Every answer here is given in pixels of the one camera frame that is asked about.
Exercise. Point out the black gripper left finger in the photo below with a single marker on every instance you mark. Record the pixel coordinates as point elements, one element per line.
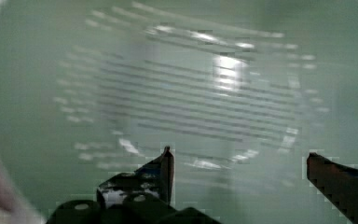
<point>154,177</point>

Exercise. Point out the green plastic strainer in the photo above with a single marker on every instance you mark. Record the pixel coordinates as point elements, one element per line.
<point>241,91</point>

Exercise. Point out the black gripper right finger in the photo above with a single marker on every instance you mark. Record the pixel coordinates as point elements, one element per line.
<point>338,183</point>

